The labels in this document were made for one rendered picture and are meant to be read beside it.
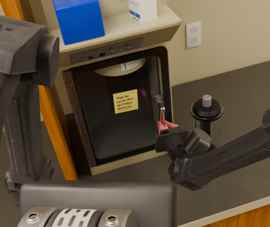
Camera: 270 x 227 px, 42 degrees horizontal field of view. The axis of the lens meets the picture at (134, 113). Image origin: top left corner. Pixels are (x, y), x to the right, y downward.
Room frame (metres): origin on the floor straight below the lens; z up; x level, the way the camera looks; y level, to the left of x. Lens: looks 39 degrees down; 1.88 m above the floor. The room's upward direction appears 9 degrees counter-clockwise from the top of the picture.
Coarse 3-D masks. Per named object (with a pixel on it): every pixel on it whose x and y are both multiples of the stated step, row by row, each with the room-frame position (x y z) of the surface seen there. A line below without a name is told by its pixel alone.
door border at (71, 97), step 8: (72, 80) 0.85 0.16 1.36; (72, 88) 0.85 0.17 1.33; (72, 96) 0.85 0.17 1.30; (80, 112) 0.85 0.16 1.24; (80, 120) 0.85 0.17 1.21; (80, 128) 0.85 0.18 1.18; (80, 136) 0.84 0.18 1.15; (88, 136) 0.85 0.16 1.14; (88, 144) 0.85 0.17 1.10; (88, 152) 0.85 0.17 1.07; (88, 160) 0.84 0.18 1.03
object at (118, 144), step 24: (72, 72) 0.85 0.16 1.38; (96, 72) 0.86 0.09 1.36; (120, 72) 0.88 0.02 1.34; (144, 72) 0.89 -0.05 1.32; (168, 72) 0.90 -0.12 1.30; (96, 96) 0.86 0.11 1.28; (144, 96) 0.89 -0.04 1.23; (168, 96) 0.90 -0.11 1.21; (96, 120) 0.86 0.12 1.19; (120, 120) 0.87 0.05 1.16; (144, 120) 0.89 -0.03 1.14; (168, 120) 0.90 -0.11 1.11; (96, 144) 0.85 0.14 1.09; (120, 144) 0.87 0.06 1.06; (144, 144) 0.88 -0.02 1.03
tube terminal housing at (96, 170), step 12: (48, 0) 0.86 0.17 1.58; (108, 0) 0.89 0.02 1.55; (156, 0) 0.91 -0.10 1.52; (48, 12) 0.86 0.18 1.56; (108, 12) 0.89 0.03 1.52; (120, 12) 0.89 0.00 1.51; (48, 24) 0.86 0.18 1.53; (144, 48) 0.90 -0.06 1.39; (168, 48) 0.91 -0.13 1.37; (96, 60) 0.88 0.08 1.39; (132, 156) 0.88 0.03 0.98; (144, 156) 0.89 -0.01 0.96; (156, 156) 0.90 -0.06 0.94; (96, 168) 0.86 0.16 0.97; (108, 168) 0.87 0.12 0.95
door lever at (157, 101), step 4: (156, 100) 0.89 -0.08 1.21; (160, 100) 0.89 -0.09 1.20; (156, 104) 0.89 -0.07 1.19; (160, 104) 0.87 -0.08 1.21; (160, 108) 0.85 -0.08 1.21; (164, 108) 0.85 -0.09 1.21; (160, 112) 0.85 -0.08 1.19; (164, 112) 0.85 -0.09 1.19; (160, 116) 0.85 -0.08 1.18; (164, 116) 0.85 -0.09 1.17; (160, 120) 0.84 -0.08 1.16
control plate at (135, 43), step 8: (136, 40) 0.81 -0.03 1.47; (96, 48) 0.78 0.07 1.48; (104, 48) 0.80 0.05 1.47; (112, 48) 0.81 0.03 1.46; (120, 48) 0.83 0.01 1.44; (128, 48) 0.84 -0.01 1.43; (136, 48) 0.86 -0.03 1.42; (72, 56) 0.78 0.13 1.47; (80, 56) 0.80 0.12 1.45; (88, 56) 0.81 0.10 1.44; (96, 56) 0.83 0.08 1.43; (104, 56) 0.85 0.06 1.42
